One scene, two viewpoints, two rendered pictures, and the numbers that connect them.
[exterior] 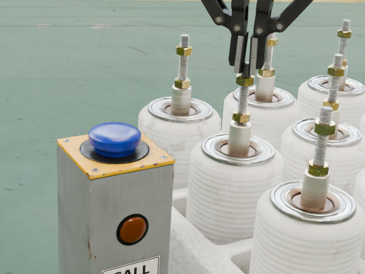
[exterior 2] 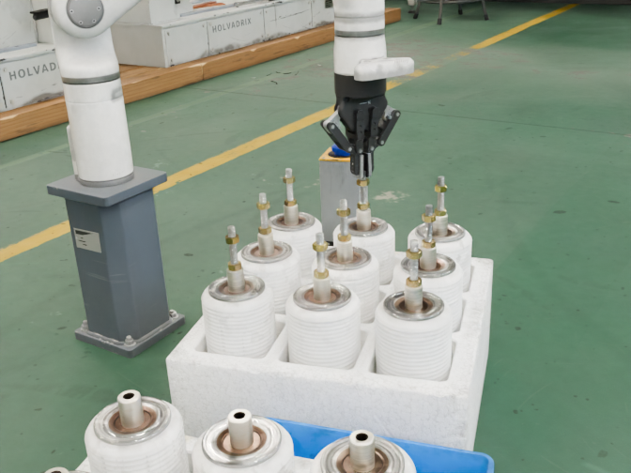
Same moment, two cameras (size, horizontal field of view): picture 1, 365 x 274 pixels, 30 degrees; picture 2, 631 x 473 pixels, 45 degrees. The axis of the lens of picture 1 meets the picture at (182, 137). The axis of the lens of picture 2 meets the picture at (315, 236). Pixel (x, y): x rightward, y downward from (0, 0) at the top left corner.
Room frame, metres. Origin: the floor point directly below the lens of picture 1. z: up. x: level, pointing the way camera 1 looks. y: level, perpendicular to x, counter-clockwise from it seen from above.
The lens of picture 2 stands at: (1.40, -0.84, 0.71)
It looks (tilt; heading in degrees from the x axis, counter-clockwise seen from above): 23 degrees down; 139
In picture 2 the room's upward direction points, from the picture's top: 3 degrees counter-clockwise
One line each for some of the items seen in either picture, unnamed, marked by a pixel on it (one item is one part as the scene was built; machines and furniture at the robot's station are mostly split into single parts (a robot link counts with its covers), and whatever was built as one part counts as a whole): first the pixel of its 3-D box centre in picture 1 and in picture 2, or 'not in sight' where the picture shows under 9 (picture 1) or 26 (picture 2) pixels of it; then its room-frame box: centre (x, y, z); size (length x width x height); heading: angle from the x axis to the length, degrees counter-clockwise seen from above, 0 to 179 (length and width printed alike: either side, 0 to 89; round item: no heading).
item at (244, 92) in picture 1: (243, 99); (362, 194); (0.63, -0.06, 0.31); 0.01 x 0.01 x 0.08
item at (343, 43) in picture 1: (341, 49); (413, 268); (0.85, -0.20, 0.30); 0.01 x 0.01 x 0.08
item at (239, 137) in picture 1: (239, 138); (363, 220); (0.63, -0.06, 0.26); 0.02 x 0.02 x 0.03
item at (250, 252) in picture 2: not in sight; (267, 251); (0.59, -0.22, 0.25); 0.08 x 0.08 x 0.01
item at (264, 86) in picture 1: (264, 87); (428, 257); (0.79, -0.10, 0.26); 0.02 x 0.02 x 0.03
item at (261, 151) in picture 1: (238, 149); (363, 227); (0.63, -0.06, 0.25); 0.08 x 0.08 x 0.01
